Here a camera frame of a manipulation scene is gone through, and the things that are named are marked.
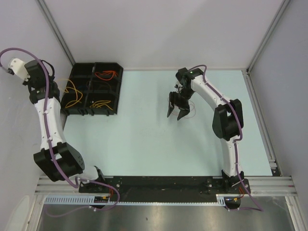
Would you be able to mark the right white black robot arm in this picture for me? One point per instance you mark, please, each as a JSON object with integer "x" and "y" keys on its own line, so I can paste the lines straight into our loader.
{"x": 227, "y": 124}

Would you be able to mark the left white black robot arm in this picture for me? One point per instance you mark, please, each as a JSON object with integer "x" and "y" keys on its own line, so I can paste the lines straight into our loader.
{"x": 56, "y": 158}

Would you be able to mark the aluminium frame rail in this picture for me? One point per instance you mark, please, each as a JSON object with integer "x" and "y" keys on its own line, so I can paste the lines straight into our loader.
{"x": 260, "y": 186}

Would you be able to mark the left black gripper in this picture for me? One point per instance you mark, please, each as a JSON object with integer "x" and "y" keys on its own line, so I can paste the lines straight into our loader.
{"x": 52, "y": 78}

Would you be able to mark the black compartment tray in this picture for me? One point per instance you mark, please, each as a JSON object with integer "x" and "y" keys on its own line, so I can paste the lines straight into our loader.
{"x": 93, "y": 89}

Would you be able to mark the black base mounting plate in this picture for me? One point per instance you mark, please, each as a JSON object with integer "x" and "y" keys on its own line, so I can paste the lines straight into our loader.
{"x": 167, "y": 189}

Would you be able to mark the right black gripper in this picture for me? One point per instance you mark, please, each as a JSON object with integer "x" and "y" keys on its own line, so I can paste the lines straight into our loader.
{"x": 184, "y": 108}

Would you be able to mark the white slotted cable duct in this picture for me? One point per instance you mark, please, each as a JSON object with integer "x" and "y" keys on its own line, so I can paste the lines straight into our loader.
{"x": 93, "y": 200}

